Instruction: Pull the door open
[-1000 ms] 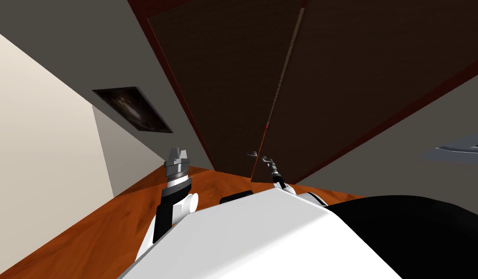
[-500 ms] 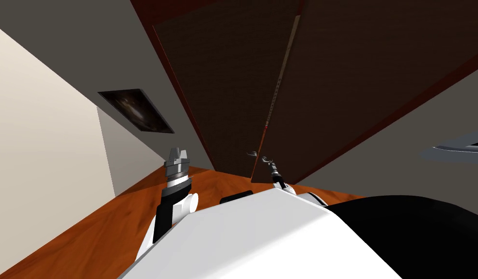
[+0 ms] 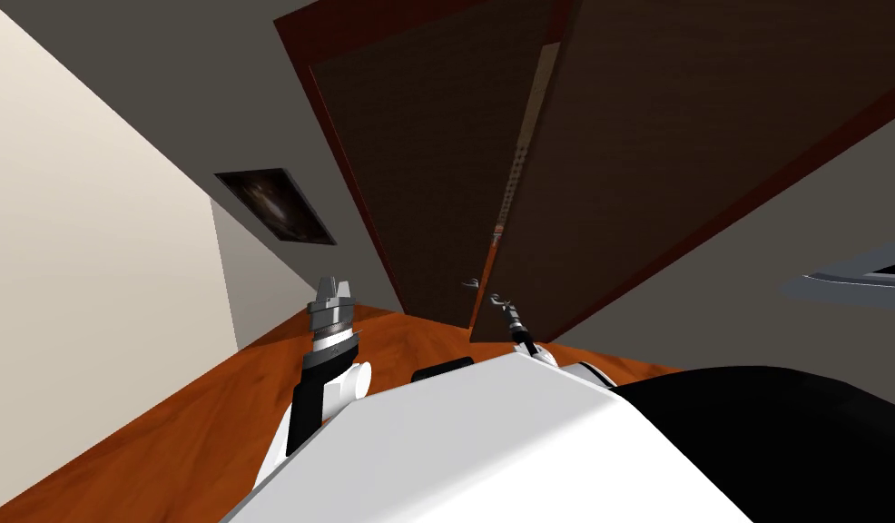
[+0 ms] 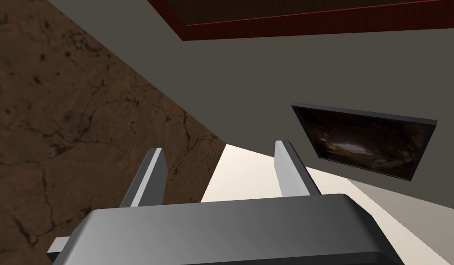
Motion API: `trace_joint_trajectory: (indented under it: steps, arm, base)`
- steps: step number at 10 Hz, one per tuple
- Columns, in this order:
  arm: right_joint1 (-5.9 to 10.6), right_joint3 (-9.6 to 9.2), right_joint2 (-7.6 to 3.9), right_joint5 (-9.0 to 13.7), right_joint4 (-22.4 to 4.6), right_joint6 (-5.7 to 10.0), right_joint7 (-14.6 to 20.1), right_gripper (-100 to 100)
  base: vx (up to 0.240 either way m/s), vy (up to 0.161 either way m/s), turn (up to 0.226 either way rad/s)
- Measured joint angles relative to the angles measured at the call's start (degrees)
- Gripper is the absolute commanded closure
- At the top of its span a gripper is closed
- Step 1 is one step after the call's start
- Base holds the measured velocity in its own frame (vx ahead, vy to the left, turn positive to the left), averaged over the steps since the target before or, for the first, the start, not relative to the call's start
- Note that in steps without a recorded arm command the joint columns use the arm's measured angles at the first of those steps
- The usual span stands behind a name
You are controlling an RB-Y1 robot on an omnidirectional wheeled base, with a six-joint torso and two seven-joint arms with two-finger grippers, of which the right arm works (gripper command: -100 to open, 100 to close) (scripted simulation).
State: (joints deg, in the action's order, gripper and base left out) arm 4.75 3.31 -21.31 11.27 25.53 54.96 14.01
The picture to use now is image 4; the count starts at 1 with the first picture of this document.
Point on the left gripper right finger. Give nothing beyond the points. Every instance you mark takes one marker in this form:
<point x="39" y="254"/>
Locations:
<point x="291" y="173"/>

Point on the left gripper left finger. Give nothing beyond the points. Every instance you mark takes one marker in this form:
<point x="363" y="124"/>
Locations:
<point x="150" y="180"/>

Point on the dark framed wall picture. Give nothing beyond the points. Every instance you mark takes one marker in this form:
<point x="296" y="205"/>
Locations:
<point x="363" y="141"/>

